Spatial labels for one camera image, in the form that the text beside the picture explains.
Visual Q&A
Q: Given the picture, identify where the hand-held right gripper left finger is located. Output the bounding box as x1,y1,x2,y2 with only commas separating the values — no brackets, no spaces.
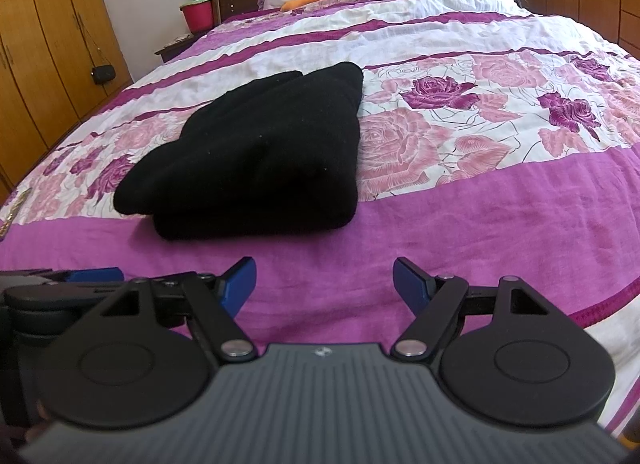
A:
102,256,258,362

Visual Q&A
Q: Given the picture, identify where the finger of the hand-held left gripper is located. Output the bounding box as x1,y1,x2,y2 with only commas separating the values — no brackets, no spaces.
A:
47,267,126,287

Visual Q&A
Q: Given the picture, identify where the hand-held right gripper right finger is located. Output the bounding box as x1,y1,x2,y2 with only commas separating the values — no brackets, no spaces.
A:
391,256,571,360

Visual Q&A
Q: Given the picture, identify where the black knit garment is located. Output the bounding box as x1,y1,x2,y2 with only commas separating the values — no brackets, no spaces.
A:
112,61,365,241

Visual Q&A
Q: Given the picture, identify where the floral purple bedspread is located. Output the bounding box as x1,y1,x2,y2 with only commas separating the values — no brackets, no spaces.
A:
0,0,640,445

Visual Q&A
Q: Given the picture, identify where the gold patterned phone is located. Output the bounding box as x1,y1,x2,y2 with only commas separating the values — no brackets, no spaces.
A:
0,188,32,241

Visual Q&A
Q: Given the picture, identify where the small black hanging bag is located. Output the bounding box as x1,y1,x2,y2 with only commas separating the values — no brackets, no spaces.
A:
75,11,117,85

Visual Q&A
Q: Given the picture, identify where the wooden wardrobe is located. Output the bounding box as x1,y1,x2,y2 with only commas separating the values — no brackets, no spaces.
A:
0,0,133,197

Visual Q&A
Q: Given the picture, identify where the dark wooden nightstand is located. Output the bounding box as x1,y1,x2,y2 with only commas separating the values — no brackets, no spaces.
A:
154,31,207,63

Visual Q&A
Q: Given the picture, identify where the red bucket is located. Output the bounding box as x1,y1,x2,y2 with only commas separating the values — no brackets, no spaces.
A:
180,0,216,34

